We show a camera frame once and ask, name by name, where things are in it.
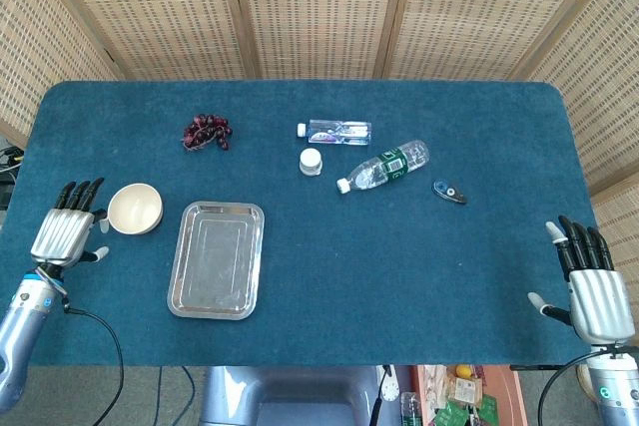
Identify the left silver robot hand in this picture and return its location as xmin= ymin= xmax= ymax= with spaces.
xmin=30 ymin=177 xmax=111 ymax=267

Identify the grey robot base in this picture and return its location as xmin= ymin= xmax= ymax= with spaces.
xmin=198 ymin=364 xmax=395 ymax=426

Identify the blue and black tape dispenser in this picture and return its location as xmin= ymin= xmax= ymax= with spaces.
xmin=431 ymin=180 xmax=469 ymax=206

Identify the rectangular metal tray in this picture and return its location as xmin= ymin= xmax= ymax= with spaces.
xmin=167 ymin=200 xmax=266 ymax=321

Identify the small white-capped jar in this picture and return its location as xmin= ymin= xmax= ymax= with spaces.
xmin=299 ymin=148 xmax=323 ymax=178

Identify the woven folding screen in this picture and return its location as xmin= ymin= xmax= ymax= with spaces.
xmin=0 ymin=0 xmax=639 ymax=312

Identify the clear bottle with blue label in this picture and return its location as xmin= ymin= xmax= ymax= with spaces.
xmin=297 ymin=119 xmax=374 ymax=147

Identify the box of snack packets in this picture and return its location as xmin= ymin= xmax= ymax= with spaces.
xmin=399 ymin=363 xmax=521 ymax=426

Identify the blue table cloth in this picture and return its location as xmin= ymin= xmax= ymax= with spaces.
xmin=0 ymin=79 xmax=614 ymax=368

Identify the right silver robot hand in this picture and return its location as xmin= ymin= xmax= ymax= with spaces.
xmin=527 ymin=214 xmax=637 ymax=346

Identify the cream ceramic bowl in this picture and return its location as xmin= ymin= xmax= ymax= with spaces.
xmin=107 ymin=184 xmax=165 ymax=236

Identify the black cable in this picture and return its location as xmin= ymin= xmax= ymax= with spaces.
xmin=369 ymin=365 xmax=392 ymax=426
xmin=62 ymin=303 xmax=126 ymax=426
xmin=537 ymin=348 xmax=611 ymax=426

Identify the bunch of dark red grapes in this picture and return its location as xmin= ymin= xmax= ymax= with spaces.
xmin=182 ymin=114 xmax=235 ymax=153

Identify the clear bottle with green label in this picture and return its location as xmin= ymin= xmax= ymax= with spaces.
xmin=335 ymin=139 xmax=431 ymax=195

